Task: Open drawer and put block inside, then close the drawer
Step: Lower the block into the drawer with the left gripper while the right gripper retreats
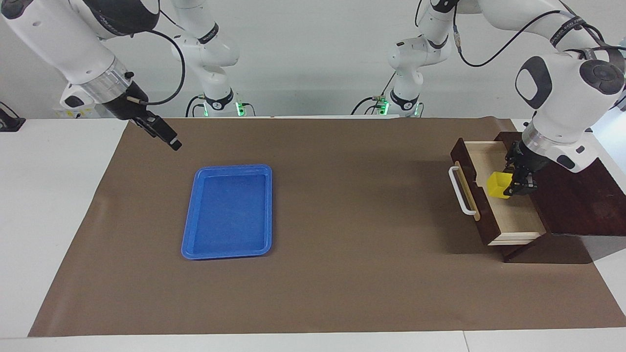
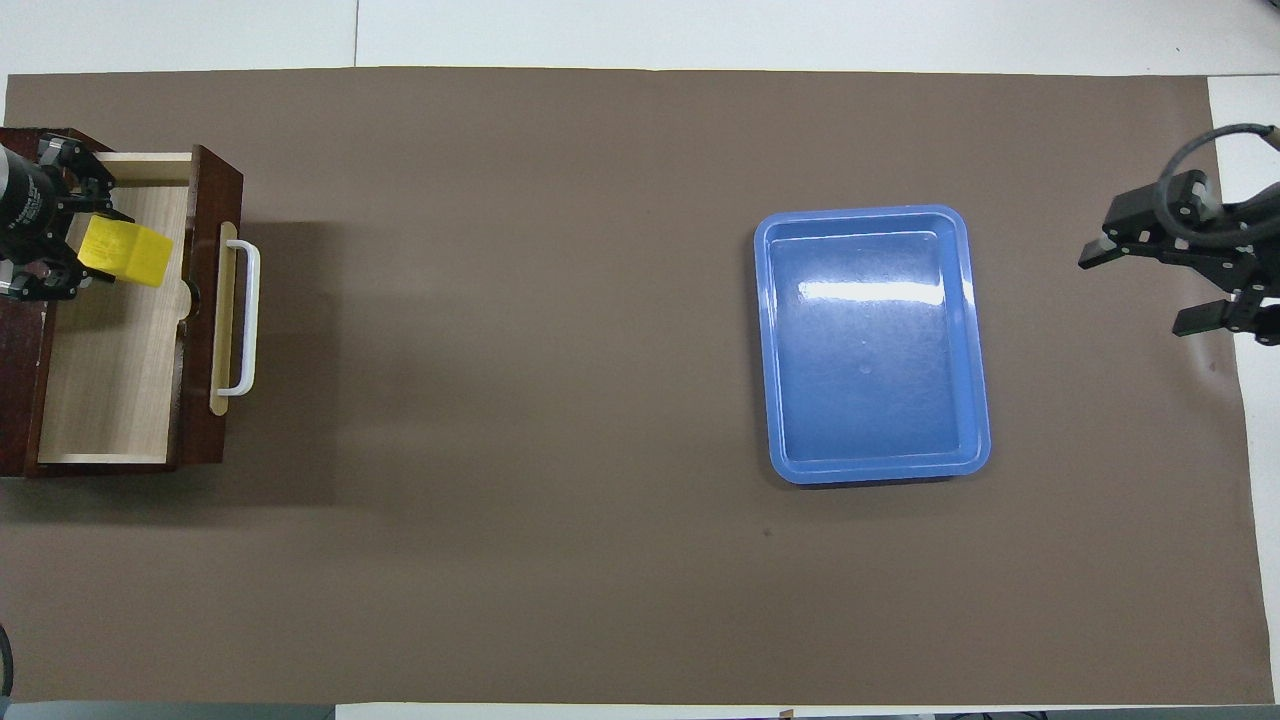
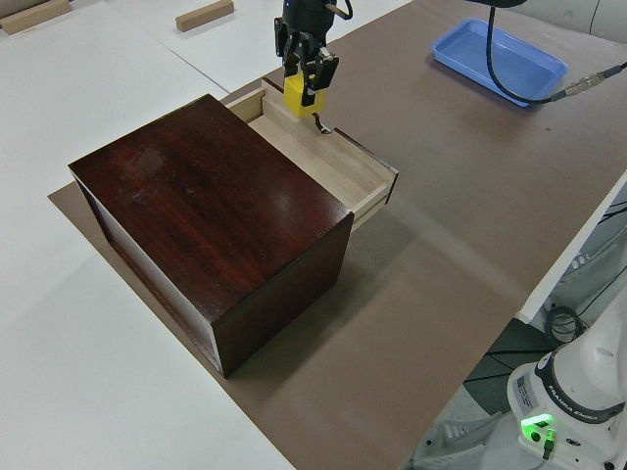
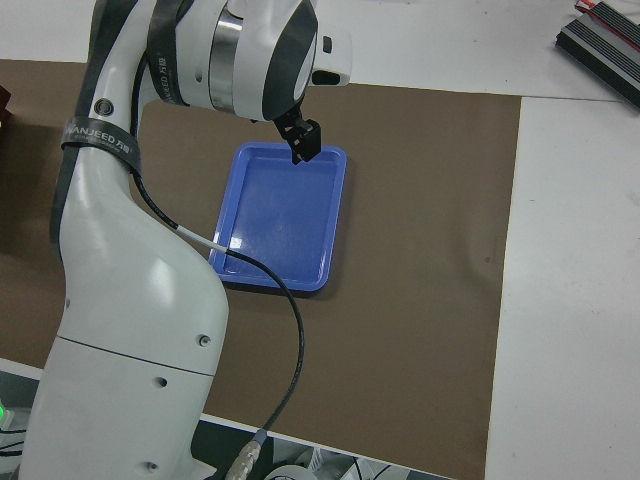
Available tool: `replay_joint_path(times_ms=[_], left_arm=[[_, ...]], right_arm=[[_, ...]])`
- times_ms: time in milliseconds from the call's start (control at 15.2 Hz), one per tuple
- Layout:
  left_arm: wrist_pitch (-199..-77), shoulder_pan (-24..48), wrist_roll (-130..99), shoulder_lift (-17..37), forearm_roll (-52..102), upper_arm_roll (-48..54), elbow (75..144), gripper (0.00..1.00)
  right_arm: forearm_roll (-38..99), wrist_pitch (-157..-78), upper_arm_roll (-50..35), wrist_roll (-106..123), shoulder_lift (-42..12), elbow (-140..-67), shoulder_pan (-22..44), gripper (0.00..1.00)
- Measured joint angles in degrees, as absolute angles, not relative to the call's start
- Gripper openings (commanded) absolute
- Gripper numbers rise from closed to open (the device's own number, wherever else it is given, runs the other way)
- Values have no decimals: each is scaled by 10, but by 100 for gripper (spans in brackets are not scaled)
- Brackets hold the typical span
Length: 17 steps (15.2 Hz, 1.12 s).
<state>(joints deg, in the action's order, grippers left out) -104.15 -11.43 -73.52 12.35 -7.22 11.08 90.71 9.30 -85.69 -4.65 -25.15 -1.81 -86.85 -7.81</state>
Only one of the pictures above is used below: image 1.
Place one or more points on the dark wooden drawer cabinet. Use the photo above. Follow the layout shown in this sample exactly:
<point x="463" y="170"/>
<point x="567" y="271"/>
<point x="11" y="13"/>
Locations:
<point x="582" y="205"/>

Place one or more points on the black clamp mount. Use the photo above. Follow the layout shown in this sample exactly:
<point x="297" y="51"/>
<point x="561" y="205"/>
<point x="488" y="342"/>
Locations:
<point x="10" y="122"/>

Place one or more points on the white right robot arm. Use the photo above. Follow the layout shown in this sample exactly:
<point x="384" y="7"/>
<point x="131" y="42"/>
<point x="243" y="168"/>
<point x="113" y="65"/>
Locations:
<point x="58" y="39"/>

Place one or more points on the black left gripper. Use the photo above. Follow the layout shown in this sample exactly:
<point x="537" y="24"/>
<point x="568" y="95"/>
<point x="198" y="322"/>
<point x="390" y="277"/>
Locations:
<point x="529" y="157"/>

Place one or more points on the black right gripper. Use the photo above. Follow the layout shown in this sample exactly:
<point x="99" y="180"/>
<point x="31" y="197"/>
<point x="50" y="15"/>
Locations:
<point x="122" y="102"/>

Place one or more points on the blue plastic tray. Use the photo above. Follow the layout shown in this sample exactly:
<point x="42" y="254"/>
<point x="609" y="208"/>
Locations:
<point x="227" y="210"/>

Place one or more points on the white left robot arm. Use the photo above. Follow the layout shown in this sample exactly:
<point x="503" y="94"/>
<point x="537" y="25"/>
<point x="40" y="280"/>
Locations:
<point x="567" y="88"/>

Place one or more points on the dark wooden drawer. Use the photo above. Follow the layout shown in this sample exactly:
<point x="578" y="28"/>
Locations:
<point x="518" y="220"/>

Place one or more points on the white box with yellow stickers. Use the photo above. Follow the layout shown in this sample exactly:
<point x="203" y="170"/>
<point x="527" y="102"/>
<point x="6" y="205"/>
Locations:
<point x="68" y="113"/>

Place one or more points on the yellow cube block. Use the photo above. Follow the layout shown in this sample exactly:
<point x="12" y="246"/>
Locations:
<point x="498" y="185"/>

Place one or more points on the brown table mat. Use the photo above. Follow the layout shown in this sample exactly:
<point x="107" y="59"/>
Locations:
<point x="342" y="254"/>

